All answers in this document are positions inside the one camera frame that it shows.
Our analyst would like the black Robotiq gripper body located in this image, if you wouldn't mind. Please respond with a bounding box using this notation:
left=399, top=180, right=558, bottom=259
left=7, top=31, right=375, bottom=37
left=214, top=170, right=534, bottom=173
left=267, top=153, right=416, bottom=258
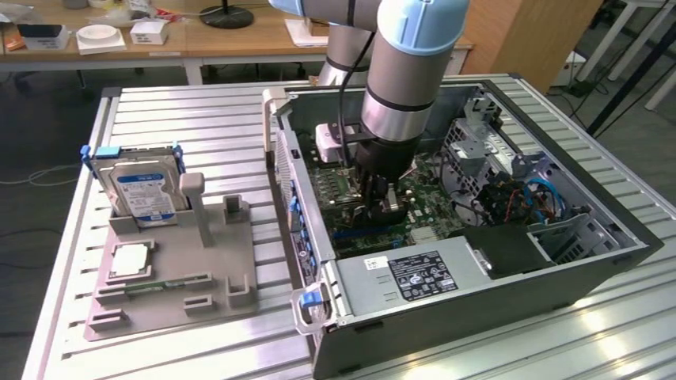
left=352, top=136, right=423, bottom=189

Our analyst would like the green motherboard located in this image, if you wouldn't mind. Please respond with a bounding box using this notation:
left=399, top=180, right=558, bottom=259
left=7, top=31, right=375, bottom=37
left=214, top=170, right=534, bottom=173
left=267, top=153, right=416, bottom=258
left=306, top=154, right=460, bottom=258

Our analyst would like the metal disk bay cage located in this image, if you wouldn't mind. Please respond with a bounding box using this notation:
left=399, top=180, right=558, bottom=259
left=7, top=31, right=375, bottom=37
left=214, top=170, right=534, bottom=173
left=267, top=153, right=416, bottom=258
left=440, top=97, right=536, bottom=199

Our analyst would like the blue expansion slot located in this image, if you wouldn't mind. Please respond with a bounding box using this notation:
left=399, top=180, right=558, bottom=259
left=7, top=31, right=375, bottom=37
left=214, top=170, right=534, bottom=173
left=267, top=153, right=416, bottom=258
left=331, top=226, right=382, bottom=241

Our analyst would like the grey power supply unit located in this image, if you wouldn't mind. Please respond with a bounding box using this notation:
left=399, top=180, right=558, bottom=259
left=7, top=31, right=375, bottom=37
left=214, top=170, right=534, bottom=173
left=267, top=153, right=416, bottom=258
left=335, top=237, right=496, bottom=317

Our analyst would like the white paper booklet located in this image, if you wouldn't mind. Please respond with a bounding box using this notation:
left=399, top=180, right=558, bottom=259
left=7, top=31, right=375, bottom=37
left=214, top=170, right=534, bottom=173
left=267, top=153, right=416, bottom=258
left=284, top=17, right=332, bottom=48

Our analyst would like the wooden desk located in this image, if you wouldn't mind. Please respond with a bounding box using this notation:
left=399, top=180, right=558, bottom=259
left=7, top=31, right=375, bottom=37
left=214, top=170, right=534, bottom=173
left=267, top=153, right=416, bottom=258
left=0, top=0, right=475, bottom=76

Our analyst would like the wooden cabinet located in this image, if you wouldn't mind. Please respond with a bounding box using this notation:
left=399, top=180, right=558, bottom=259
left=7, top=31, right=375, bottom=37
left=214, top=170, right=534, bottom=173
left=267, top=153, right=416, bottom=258
left=462, top=0, right=603, bottom=95

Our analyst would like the black open PC case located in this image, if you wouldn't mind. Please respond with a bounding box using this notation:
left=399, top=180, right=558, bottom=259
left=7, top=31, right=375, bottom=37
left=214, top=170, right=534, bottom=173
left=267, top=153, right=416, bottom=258
left=262, top=73, right=666, bottom=380

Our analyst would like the grey printed parts rack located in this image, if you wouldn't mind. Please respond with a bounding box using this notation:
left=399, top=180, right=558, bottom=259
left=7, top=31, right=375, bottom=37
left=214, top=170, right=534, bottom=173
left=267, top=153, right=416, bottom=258
left=84, top=172, right=260, bottom=344

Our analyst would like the hard disk with blue caddy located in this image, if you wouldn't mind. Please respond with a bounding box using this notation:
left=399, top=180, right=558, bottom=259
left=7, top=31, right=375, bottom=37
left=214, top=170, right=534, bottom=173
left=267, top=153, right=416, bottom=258
left=79, top=142, right=192, bottom=229

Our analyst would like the black round lamp base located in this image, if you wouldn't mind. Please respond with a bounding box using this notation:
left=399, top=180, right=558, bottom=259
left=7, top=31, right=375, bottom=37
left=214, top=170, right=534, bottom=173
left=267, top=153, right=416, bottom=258
left=199, top=0, right=255, bottom=29

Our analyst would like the green RAM stick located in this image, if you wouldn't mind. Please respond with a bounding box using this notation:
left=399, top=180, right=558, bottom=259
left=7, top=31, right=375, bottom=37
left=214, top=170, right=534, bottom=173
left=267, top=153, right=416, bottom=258
left=124, top=276, right=190, bottom=295

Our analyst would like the small white cardboard box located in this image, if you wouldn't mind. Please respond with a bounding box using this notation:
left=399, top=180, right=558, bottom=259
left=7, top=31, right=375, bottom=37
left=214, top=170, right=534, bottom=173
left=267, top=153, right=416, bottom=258
left=130, top=20, right=171, bottom=45

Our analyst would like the silver CPU chip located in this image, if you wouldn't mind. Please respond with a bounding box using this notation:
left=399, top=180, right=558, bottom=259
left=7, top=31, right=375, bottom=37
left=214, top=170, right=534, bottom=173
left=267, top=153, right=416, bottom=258
left=108, top=244, right=152, bottom=278

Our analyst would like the white round part on box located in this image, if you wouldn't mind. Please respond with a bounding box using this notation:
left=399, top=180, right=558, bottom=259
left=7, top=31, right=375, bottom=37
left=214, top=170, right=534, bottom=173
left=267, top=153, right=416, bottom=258
left=75, top=25, right=128, bottom=55

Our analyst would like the white box with black top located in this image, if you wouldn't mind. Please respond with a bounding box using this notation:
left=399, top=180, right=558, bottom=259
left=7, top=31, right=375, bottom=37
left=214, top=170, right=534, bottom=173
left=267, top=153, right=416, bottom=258
left=16, top=23, right=74, bottom=51

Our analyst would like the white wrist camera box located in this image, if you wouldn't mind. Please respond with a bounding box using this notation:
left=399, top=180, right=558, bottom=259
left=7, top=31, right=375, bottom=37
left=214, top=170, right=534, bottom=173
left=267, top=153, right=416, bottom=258
left=315, top=123, right=356, bottom=163

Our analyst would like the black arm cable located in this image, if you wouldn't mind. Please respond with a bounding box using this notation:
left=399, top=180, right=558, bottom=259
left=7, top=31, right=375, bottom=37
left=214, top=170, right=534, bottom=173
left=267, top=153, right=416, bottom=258
left=338, top=31, right=378, bottom=167

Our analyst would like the red wire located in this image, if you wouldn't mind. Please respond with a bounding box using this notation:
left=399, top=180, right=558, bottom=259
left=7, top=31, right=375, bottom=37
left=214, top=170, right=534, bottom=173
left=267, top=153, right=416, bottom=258
left=500, top=189, right=530, bottom=222

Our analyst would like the blue wire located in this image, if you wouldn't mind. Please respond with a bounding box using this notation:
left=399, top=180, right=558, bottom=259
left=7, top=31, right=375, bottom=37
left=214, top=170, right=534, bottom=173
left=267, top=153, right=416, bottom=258
left=522, top=177, right=570, bottom=225

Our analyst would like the white table frame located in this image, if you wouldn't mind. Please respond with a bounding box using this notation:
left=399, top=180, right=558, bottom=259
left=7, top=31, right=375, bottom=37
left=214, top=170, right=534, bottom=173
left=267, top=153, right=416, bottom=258
left=575, top=0, right=676, bottom=112

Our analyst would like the grey floor cable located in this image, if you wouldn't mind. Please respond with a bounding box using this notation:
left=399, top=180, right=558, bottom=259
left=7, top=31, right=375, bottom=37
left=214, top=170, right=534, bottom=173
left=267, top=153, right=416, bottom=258
left=0, top=164, right=80, bottom=187

